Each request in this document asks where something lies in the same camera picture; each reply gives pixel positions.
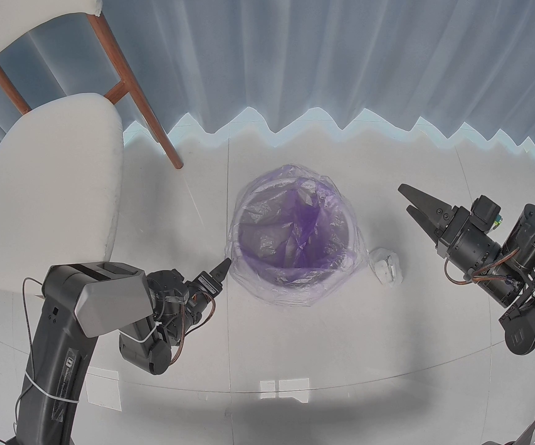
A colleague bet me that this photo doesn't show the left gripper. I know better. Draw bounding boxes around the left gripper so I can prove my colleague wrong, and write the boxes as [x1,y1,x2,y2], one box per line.
[184,269,225,317]

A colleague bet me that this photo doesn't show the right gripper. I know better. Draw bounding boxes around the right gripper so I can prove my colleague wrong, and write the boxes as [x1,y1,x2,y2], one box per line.
[398,183,503,277]

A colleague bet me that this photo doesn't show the white paper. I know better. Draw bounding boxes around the white paper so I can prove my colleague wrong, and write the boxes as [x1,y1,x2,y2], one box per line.
[369,247,407,289]

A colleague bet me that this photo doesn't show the purple plastic bag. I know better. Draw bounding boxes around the purple plastic bag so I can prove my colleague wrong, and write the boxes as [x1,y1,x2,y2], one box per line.
[225,165,369,309]

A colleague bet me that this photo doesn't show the white trash bin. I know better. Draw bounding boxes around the white trash bin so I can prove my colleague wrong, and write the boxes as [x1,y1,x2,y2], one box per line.
[234,179,359,297]

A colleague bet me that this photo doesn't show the white cushioned wooden chair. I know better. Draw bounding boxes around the white cushioned wooden chair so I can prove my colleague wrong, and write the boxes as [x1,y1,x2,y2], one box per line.
[0,0,185,296]

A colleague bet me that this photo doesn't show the pale blue curtain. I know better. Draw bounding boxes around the pale blue curtain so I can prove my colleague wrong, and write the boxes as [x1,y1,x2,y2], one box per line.
[0,0,535,167]

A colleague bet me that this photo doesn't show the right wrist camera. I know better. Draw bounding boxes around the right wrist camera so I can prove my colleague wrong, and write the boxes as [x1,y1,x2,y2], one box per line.
[470,195,503,231]

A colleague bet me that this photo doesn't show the black cable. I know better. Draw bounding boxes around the black cable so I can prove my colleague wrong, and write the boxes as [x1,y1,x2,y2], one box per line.
[15,276,47,418]

